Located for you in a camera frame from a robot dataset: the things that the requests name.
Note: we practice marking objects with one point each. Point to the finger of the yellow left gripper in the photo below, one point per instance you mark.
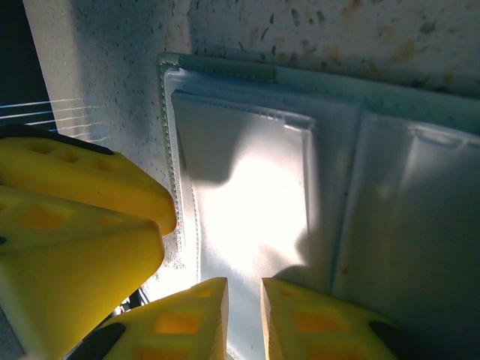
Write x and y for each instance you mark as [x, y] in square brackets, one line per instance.
[93, 176]
[75, 270]

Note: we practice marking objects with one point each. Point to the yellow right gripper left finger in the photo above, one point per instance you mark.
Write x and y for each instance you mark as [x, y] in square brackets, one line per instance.
[176, 326]

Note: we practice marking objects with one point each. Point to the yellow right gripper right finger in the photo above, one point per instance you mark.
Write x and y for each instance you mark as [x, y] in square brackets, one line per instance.
[311, 330]

